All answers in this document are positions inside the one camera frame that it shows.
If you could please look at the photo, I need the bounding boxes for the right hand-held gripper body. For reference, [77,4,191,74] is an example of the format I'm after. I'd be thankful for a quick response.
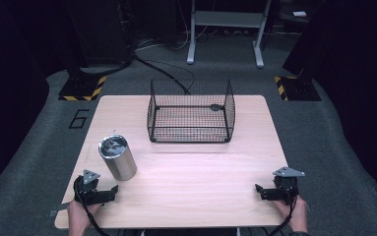
[268,166,306,207]

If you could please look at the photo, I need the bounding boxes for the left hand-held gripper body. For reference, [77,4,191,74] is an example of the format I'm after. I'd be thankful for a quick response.
[73,169,111,207]

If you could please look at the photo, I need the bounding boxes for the person's right hand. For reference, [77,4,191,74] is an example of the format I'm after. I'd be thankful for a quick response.
[272,195,309,234]

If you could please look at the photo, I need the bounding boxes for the person's left hand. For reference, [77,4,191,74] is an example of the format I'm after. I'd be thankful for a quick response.
[67,199,104,236]

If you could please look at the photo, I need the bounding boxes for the stainless steel cup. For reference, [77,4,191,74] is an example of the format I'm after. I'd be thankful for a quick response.
[97,134,138,182]

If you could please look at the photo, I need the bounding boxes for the grey flat tab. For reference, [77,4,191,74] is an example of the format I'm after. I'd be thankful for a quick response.
[47,202,72,218]

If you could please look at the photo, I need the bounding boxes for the black base with hazard stripes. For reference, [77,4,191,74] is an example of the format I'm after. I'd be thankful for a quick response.
[58,74,108,102]
[273,75,322,102]

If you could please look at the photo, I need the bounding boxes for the black wire mesh basket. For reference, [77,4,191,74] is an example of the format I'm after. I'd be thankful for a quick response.
[146,79,237,145]

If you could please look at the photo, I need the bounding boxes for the black floor cable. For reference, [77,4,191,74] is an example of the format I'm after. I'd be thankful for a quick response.
[132,52,196,96]

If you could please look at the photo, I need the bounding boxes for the white metal stand frame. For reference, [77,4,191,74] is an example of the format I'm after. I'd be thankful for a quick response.
[186,0,273,69]

